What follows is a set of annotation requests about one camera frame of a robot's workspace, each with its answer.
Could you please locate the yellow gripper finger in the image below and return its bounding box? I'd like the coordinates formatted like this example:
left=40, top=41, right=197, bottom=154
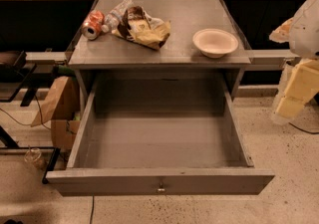
left=285, top=59, right=319, bottom=117

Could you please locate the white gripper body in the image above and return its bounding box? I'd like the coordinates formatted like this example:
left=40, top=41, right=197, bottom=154
left=271, top=63, right=298, bottom=124

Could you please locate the grey top drawer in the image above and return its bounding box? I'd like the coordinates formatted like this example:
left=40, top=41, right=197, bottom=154
left=48, top=79, right=274, bottom=196

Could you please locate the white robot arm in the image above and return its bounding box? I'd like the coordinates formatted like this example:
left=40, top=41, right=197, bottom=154
left=269, top=0, right=319, bottom=124

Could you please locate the grey drawer cabinet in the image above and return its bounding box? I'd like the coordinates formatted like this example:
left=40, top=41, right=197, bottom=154
left=70, top=0, right=249, bottom=115

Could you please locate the white paper bowl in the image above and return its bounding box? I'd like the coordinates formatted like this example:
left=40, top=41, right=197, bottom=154
left=192, top=29, right=239, bottom=58

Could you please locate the crumpled yellow chip bag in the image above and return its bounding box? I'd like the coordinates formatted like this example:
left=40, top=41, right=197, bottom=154
left=112, top=6, right=170, bottom=50

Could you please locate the clear plastic water bottle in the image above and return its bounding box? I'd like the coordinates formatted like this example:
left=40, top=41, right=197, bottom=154
left=102, top=0, right=133, bottom=33

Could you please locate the orange soda can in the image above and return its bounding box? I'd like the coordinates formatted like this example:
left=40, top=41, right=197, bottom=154
left=82, top=10, right=105, bottom=40

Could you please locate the brown cardboard box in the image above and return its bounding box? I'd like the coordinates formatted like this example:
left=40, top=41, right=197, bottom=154
left=31, top=77, right=80, bottom=150

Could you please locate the clear plastic cup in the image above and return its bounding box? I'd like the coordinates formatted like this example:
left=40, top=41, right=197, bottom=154
left=24, top=148, right=47, bottom=170

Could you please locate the black chair left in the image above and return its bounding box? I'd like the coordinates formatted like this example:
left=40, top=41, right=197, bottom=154
left=0, top=51, right=37, bottom=103

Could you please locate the black tripod stand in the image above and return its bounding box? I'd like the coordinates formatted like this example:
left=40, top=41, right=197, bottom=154
left=0, top=126, right=61, bottom=184

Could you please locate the black floor cable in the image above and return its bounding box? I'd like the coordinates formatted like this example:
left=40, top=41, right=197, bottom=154
left=88, top=195, right=96, bottom=224

